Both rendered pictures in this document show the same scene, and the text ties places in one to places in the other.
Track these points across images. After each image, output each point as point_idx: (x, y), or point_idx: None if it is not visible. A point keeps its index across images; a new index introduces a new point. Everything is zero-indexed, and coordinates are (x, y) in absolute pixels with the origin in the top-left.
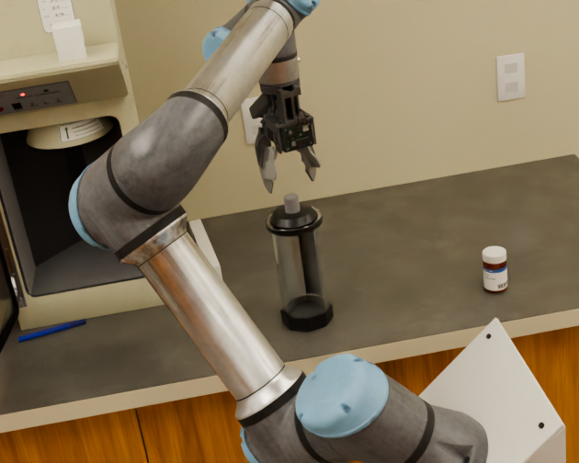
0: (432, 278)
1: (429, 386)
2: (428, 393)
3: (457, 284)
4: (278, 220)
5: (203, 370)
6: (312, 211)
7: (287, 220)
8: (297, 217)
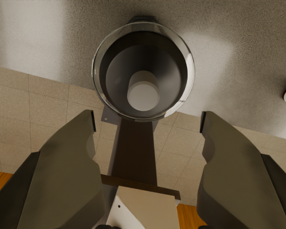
0: (274, 46)
1: (143, 228)
2: (140, 228)
3: (279, 68)
4: (108, 95)
5: (36, 67)
6: (172, 104)
7: (120, 109)
8: (138, 112)
